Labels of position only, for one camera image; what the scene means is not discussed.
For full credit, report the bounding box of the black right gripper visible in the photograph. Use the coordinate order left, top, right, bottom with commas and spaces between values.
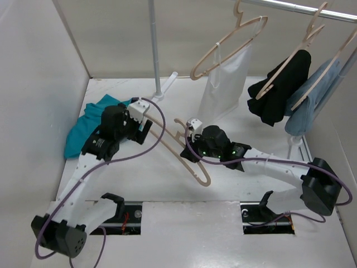
180, 131, 222, 162

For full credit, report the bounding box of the teal t shirt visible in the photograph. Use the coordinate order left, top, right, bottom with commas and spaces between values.
64, 94, 131, 160

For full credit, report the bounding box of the beige wooden hanger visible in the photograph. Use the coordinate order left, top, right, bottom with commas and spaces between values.
145, 114, 211, 187

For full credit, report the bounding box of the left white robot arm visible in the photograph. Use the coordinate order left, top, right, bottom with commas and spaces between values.
31, 99, 152, 258

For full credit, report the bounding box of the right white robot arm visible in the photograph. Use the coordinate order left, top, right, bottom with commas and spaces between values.
181, 123, 342, 220

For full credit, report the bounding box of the beige hanger holding black garment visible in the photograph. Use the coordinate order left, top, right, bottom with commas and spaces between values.
255, 2, 328, 100

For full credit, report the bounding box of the beige hanger holding denim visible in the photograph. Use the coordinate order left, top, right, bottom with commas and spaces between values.
291, 28, 357, 111

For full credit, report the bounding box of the white rack base foot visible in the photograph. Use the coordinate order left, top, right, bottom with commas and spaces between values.
151, 71, 178, 103

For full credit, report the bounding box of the white hanging cloth bag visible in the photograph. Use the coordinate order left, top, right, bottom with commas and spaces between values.
197, 43, 252, 126

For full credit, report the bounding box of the black hanging garment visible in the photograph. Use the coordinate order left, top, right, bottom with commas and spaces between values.
247, 50, 311, 127

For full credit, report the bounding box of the white rack right base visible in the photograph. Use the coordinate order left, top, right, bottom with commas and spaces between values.
288, 136, 313, 179

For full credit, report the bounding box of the blue denim hanging garment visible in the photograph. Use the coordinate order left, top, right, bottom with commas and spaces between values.
284, 59, 342, 136

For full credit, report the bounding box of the silver rack top bar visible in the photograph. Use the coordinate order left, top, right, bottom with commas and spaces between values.
243, 0, 356, 23

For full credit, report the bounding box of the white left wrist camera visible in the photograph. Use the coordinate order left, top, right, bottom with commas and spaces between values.
127, 98, 150, 123

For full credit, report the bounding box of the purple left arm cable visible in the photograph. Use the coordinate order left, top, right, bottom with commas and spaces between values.
35, 97, 166, 268

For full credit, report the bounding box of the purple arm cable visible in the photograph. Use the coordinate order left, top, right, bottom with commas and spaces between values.
35, 97, 166, 268
185, 127, 353, 224

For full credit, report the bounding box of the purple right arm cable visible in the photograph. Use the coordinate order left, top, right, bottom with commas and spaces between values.
185, 127, 353, 224

